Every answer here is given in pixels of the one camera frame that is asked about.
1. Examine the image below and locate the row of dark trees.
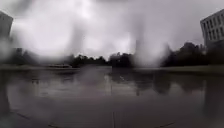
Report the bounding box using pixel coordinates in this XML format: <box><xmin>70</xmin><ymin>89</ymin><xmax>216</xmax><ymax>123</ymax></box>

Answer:
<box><xmin>6</xmin><ymin>41</ymin><xmax>224</xmax><ymax>69</ymax></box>

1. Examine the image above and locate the grass strip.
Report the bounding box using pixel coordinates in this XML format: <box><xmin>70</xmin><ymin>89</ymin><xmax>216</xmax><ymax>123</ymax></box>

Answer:
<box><xmin>136</xmin><ymin>64</ymin><xmax>224</xmax><ymax>74</ymax></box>

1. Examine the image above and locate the pale building with windows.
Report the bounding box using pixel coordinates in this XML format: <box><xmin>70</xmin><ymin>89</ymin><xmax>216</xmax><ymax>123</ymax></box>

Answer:
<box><xmin>199</xmin><ymin>8</ymin><xmax>224</xmax><ymax>50</ymax></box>

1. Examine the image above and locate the dark building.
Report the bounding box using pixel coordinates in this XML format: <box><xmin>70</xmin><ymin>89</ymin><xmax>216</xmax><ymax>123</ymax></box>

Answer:
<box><xmin>0</xmin><ymin>10</ymin><xmax>14</xmax><ymax>41</ymax></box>

